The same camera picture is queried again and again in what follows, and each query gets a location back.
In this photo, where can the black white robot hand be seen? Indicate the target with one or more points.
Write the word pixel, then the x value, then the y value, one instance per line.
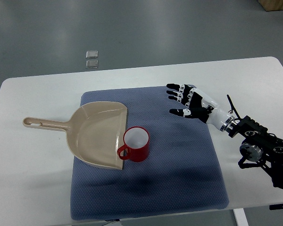
pixel 198 105

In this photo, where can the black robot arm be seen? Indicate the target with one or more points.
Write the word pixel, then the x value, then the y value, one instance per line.
pixel 259 147

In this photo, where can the wooden box corner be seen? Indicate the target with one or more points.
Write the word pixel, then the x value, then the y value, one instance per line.
pixel 271 5

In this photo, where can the blue textured mat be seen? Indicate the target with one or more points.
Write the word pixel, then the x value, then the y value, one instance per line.
pixel 181 173

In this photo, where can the lower metal floor plate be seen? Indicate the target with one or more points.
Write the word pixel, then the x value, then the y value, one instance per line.
pixel 92 64

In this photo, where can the black table control panel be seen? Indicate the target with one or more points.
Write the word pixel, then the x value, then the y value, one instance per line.
pixel 276 207

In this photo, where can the white table leg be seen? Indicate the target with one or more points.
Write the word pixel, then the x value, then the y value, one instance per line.
pixel 240 217

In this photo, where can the beige plastic dustpan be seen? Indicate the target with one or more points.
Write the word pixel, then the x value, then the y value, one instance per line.
pixel 94 132

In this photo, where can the red cup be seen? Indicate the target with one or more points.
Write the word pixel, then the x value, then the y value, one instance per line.
pixel 136 144

